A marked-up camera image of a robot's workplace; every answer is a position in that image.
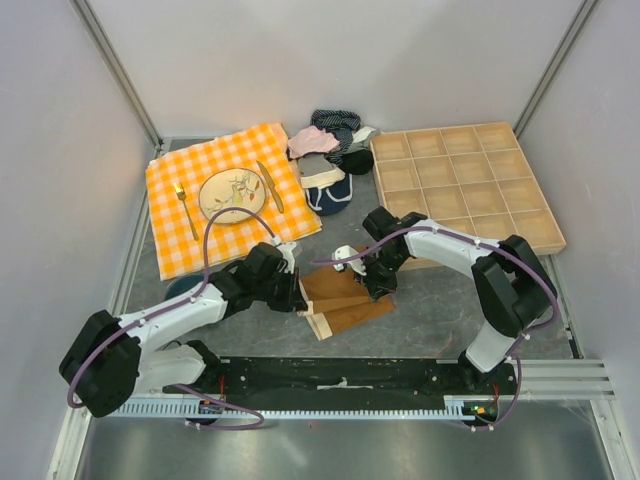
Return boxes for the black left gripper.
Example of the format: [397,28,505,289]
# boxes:
[254,266,307,313]

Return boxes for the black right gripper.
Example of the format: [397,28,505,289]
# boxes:
[353,248,407,302]

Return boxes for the brown underwear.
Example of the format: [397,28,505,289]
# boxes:
[298,267,394,340]

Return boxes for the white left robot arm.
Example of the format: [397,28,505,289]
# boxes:
[59,242,307,418]

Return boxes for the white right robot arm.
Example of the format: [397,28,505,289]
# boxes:
[356,207,559,394]

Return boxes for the navy blue underwear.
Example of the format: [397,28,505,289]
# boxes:
[305,174,353,216]

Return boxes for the black underwear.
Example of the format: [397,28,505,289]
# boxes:
[339,150,374,175]

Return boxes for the grey beige underwear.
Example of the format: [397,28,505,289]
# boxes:
[297,153,345,189]

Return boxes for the white grey underwear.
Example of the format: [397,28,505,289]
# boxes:
[346,126,381,154]

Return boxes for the pink underwear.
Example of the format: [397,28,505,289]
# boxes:
[288,126,340,159]

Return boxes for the striped dark underwear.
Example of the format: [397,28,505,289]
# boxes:
[310,109,361,147]

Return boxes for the blue bowl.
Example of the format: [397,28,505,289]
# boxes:
[164,274,203,300]

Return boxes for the beige floral plate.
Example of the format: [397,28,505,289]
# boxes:
[198,168,267,224]

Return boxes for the gold knife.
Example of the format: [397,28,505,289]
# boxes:
[257,162,284,214]

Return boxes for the orange checkered cloth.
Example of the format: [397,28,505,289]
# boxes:
[146,123,322,280]

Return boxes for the wooden compartment tray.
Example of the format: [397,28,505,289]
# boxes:
[371,122,566,255]

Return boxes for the gold fork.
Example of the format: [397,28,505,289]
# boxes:
[173,182,199,241]

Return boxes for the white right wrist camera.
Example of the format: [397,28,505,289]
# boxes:
[332,245,367,276]

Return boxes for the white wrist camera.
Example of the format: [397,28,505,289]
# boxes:
[332,245,367,276]
[271,236,301,273]

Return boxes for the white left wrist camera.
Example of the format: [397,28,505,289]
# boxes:
[271,236,301,273]

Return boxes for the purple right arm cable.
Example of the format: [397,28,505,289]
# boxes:
[312,227,560,432]

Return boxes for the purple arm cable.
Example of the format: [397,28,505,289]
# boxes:
[312,227,560,432]
[67,208,265,430]

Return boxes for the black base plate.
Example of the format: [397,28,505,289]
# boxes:
[191,357,516,411]

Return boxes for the grey cable duct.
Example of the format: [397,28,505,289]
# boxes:
[111,397,489,420]

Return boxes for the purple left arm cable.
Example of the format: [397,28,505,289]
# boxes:
[67,208,265,430]

